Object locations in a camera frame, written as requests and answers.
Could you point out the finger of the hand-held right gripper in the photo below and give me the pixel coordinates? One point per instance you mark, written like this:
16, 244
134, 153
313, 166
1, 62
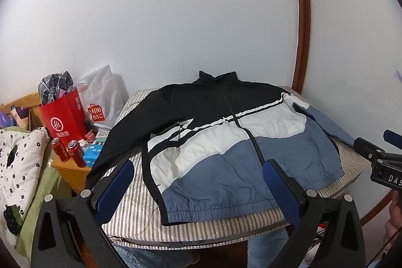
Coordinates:
369, 148
394, 138

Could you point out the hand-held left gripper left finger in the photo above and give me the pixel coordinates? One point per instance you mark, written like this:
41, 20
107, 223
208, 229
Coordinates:
113, 192

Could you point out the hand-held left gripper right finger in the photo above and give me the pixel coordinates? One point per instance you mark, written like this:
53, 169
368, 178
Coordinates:
282, 192

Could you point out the black white blue jacket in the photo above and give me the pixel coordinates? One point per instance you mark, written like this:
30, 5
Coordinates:
219, 142

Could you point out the person's right hand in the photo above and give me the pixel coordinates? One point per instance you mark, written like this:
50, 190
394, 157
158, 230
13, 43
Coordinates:
395, 214

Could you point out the striped mattress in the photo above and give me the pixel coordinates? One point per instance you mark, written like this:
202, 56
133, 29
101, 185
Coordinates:
138, 199

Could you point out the wooden nightstand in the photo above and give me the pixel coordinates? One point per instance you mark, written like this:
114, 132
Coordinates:
73, 175

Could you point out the blue box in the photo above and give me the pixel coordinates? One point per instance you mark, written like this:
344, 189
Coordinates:
93, 152

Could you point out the red drink can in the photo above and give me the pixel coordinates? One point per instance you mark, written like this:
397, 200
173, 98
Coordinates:
76, 153
60, 150

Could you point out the white remote control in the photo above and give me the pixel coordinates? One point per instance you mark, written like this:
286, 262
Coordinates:
103, 136

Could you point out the green blanket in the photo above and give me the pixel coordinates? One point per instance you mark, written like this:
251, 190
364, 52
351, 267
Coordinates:
40, 192

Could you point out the red paper bag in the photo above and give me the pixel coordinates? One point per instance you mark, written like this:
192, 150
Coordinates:
64, 117

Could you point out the white dotted pillow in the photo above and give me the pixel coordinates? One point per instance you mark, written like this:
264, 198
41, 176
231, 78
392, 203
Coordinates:
18, 173

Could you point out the white plastic bag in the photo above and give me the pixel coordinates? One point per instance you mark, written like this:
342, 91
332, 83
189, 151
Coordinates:
103, 92

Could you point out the grey plaid cloth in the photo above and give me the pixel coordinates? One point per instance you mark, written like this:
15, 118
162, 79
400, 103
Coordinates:
56, 86

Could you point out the wooden headboard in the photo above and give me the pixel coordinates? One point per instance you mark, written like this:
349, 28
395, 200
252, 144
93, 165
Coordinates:
25, 108

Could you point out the purple cloth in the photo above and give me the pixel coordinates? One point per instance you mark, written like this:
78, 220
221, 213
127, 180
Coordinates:
4, 121

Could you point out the brown wooden door frame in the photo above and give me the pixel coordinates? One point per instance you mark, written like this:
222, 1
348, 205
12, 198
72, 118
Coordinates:
303, 20

